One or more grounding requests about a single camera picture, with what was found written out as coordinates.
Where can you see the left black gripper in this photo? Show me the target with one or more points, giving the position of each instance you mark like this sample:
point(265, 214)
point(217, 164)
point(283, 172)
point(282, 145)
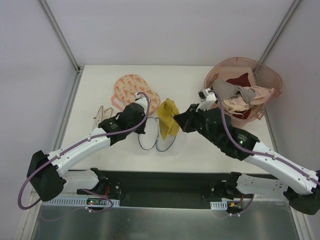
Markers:
point(139, 125)

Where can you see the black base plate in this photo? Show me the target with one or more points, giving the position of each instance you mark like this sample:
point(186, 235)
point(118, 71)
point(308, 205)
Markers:
point(175, 190)

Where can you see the grey bra in tub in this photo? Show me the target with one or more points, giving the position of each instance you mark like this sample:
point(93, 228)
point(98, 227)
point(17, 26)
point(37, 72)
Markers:
point(227, 90)

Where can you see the floral pink laundry pouch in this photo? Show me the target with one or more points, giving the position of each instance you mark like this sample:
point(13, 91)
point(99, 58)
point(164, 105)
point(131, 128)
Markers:
point(125, 90)

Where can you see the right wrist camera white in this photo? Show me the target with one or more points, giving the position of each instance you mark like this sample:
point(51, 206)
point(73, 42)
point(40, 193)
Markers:
point(207, 98)

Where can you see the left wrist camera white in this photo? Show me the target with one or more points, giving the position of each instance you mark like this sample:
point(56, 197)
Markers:
point(142, 99)

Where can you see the white mesh laundry bag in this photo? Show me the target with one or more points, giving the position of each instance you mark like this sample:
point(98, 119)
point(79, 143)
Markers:
point(152, 138)

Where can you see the dark red garment in tub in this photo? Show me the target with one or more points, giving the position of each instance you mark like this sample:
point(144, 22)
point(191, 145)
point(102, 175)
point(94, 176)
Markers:
point(242, 80)

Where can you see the aluminium frame post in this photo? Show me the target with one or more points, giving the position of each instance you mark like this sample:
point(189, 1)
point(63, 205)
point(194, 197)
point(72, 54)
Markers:
point(294, 6)
point(59, 34)

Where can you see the small beige mesh bag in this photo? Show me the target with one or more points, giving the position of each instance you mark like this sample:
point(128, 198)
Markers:
point(104, 113)

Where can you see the left controller board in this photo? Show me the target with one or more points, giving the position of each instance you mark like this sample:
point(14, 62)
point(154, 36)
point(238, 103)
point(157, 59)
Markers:
point(68, 201)

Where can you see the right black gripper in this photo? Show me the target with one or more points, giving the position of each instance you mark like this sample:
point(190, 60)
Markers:
point(189, 120)

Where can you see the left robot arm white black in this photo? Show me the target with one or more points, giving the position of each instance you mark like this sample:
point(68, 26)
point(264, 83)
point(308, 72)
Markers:
point(46, 172)

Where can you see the mustard yellow bra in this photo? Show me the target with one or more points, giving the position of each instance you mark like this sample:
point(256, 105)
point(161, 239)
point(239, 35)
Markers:
point(167, 124)

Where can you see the right controller board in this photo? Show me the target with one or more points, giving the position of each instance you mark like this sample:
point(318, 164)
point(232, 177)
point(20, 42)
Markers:
point(225, 205)

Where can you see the pink bra in tub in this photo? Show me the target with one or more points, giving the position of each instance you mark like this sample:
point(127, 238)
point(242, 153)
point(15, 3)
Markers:
point(238, 104)

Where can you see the controller board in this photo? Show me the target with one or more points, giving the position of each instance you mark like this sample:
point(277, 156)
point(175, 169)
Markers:
point(68, 201)
point(225, 205)

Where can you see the right aluminium frame post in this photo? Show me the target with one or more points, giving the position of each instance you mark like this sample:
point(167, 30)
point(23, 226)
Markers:
point(294, 6)

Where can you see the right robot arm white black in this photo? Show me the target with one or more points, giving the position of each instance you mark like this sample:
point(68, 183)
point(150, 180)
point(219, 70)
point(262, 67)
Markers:
point(292, 183)

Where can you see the left aluminium frame post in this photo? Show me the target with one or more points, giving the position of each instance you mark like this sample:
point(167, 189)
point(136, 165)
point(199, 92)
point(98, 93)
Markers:
point(59, 34)

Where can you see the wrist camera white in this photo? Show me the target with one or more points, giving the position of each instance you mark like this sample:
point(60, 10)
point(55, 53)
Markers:
point(142, 99)
point(207, 98)

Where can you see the pink translucent plastic tub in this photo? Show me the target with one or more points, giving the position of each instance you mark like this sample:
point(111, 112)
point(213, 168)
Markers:
point(258, 75)

